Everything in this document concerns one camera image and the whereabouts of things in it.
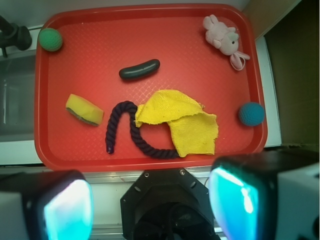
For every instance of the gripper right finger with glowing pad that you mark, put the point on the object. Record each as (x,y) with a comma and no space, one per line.
(271,195)

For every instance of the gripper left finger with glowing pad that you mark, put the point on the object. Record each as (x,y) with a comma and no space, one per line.
(53,205)

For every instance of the pink plush bunny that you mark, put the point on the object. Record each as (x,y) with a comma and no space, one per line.
(226,40)

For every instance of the blue knitted ball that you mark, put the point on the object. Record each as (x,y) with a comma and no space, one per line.
(251,114)

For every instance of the yellow sponge piece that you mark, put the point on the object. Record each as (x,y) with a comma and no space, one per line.
(84,110)

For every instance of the yellow cloth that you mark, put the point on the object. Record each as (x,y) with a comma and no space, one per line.
(192,130)

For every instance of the red plastic tray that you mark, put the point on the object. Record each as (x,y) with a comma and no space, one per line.
(98,43)

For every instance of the dark green toy cucumber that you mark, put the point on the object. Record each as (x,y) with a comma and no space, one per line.
(140,71)

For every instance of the green knitted ball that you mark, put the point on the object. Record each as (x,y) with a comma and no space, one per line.
(50,39)

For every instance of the black clamp stand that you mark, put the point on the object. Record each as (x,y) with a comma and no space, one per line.
(12,35)

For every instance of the black octagonal mount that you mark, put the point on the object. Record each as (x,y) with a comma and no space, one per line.
(168,204)

